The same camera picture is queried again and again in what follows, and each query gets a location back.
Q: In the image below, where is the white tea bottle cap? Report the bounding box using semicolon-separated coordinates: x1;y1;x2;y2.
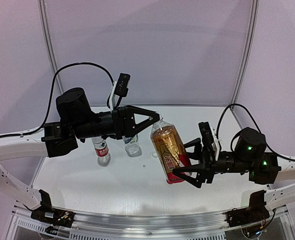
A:
156;111;163;121

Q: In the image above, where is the clear bottle green blue label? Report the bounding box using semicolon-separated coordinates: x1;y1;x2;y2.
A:
122;134;141;157

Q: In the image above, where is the amber tea bottle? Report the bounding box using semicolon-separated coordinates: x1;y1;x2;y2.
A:
150;117;191;185

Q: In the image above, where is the clear bottle red label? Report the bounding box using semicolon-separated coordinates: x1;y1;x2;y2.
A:
91;136;111;167

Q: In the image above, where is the blue white bottle cap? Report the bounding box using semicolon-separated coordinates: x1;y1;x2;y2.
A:
151;152;158;158

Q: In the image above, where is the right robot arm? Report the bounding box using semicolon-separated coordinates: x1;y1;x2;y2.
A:
172;122;295;195

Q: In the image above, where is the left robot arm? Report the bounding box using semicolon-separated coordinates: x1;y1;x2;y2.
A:
0;87;160;212

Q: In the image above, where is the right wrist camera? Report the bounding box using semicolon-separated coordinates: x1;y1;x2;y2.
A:
198;121;221;163

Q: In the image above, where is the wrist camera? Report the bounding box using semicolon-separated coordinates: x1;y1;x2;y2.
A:
198;121;221;163
107;73;131;111

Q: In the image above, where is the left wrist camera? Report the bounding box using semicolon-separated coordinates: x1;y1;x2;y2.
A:
107;73;131;111

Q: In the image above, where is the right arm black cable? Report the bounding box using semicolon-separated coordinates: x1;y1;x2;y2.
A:
216;103;295;162

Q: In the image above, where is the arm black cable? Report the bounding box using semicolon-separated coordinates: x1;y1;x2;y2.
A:
216;103;295;162
0;62;115;140

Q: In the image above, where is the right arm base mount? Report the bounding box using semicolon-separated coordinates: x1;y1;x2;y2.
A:
224;190;270;228

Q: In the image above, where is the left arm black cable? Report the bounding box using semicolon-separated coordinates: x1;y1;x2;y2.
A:
0;62;115;140

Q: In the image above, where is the aluminium front rail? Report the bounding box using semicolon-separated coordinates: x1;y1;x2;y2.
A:
11;208;288;240

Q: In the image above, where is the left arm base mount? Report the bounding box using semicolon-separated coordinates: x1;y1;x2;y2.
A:
31;189;75;234

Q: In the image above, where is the left aluminium frame post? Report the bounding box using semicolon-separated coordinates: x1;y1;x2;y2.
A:
37;0;65;96

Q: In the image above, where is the aluminium frame post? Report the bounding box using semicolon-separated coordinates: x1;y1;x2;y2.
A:
230;0;260;104
37;0;65;96

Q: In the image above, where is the right aluminium frame post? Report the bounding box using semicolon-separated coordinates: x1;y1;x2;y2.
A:
230;0;260;104

